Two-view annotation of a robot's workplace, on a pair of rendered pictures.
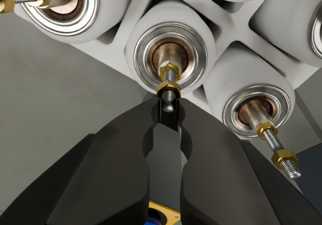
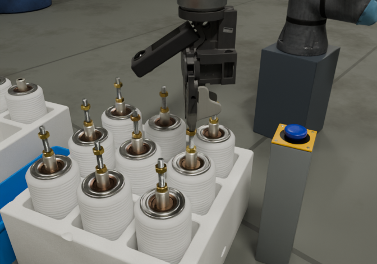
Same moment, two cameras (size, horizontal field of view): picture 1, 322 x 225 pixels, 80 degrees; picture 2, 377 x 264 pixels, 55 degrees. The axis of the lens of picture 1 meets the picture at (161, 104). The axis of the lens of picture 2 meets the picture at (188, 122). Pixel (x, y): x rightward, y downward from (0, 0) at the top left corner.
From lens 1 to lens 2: 0.59 m
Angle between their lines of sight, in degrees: 64
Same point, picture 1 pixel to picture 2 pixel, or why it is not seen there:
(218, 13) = not seen: hidden behind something
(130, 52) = (190, 178)
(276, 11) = (166, 150)
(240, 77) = (196, 143)
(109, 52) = (205, 222)
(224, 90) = (204, 146)
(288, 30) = (171, 137)
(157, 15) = (169, 171)
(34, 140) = not seen: outside the picture
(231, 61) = not seen: hidden behind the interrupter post
